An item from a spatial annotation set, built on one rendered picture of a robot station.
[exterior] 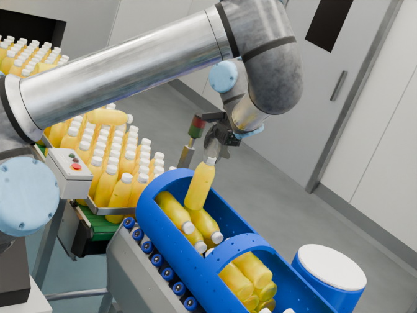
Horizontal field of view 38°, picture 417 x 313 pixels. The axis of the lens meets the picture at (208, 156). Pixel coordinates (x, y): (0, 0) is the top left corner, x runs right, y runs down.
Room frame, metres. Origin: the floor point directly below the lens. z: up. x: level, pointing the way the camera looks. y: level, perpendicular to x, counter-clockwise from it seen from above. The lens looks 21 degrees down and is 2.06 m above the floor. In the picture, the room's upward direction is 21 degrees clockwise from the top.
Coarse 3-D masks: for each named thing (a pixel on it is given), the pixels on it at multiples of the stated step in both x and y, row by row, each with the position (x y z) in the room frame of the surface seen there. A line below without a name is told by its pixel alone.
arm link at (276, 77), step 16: (272, 48) 1.17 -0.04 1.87; (288, 48) 1.18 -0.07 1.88; (256, 64) 1.17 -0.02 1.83; (272, 64) 1.17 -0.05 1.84; (288, 64) 1.17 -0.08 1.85; (256, 80) 1.18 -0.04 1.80; (272, 80) 1.17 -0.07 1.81; (288, 80) 1.18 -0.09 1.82; (240, 96) 1.70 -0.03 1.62; (256, 96) 1.21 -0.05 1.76; (272, 96) 1.19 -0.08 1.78; (288, 96) 1.20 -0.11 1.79; (240, 112) 1.51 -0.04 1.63; (256, 112) 1.36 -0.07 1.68; (272, 112) 1.23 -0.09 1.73; (240, 128) 1.64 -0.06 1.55; (256, 128) 1.65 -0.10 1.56
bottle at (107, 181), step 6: (102, 174) 2.04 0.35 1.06; (108, 174) 2.03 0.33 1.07; (114, 174) 2.04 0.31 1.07; (102, 180) 2.02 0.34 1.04; (108, 180) 2.02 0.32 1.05; (114, 180) 2.03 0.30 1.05; (102, 186) 2.01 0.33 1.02; (108, 186) 2.01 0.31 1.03; (96, 192) 2.02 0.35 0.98; (102, 192) 2.01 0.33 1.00; (108, 192) 2.02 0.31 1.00; (96, 198) 2.02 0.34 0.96; (102, 198) 2.01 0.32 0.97; (108, 198) 2.02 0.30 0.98; (96, 204) 2.01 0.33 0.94; (102, 204) 2.01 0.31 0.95; (108, 204) 2.03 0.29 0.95
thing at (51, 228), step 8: (64, 200) 1.95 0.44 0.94; (64, 208) 1.95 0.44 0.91; (56, 216) 1.94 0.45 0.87; (48, 224) 1.94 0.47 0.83; (56, 224) 1.95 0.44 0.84; (48, 232) 1.93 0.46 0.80; (56, 232) 1.95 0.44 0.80; (48, 240) 1.94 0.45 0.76; (40, 248) 1.95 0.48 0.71; (48, 248) 1.94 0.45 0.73; (40, 256) 1.93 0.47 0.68; (48, 256) 1.95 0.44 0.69; (40, 264) 1.93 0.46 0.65; (32, 272) 1.96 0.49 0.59; (40, 272) 1.94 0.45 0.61; (40, 280) 1.95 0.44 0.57; (40, 288) 1.95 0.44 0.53
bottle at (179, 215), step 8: (160, 192) 1.90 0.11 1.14; (168, 192) 1.91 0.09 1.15; (160, 200) 1.87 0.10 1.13; (168, 200) 1.86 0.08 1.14; (176, 200) 1.87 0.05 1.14; (168, 208) 1.83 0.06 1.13; (176, 208) 1.82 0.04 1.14; (168, 216) 1.81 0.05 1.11; (176, 216) 1.79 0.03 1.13; (184, 216) 1.79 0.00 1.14; (176, 224) 1.78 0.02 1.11
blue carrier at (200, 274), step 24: (144, 192) 1.86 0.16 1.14; (216, 192) 1.92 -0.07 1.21; (144, 216) 1.81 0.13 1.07; (216, 216) 1.96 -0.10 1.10; (240, 216) 1.81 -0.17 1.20; (168, 240) 1.69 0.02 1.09; (240, 240) 1.61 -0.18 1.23; (264, 240) 1.67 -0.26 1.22; (192, 264) 1.58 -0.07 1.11; (216, 264) 1.54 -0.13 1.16; (264, 264) 1.74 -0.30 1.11; (288, 264) 1.62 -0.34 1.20; (192, 288) 1.57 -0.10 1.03; (216, 288) 1.49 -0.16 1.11; (288, 288) 1.65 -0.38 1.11; (312, 288) 1.53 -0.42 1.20; (216, 312) 1.47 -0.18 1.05; (240, 312) 1.40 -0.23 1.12; (312, 312) 1.56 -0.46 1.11; (336, 312) 1.45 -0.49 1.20
